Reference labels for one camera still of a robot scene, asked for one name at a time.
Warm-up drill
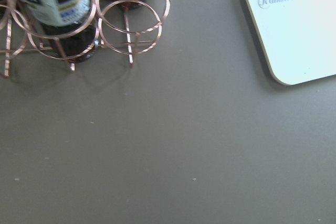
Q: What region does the cream rabbit tray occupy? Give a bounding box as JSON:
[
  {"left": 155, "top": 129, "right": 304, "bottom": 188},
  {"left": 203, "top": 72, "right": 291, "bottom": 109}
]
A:
[{"left": 246, "top": 0, "right": 335, "bottom": 86}]

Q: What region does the front tea bottle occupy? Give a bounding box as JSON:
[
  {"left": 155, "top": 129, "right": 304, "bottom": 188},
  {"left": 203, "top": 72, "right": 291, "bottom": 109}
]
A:
[{"left": 10, "top": 0, "right": 100, "bottom": 63}]

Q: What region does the copper wire bottle rack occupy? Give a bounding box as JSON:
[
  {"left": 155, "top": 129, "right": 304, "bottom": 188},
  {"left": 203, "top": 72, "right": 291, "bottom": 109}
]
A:
[{"left": 1, "top": 0, "right": 171, "bottom": 78}]

